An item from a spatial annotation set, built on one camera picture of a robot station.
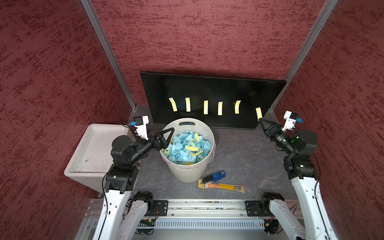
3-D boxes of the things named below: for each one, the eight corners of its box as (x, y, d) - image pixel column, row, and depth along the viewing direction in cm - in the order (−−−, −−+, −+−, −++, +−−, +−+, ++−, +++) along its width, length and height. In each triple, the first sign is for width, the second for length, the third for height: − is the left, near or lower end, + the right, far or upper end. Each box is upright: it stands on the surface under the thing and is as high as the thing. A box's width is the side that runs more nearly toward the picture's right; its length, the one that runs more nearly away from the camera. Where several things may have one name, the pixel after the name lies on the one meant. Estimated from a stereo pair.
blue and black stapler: (203, 185, 83) (203, 183, 80) (201, 180, 85) (201, 177, 82) (225, 177, 86) (226, 175, 83) (222, 172, 88) (224, 170, 85)
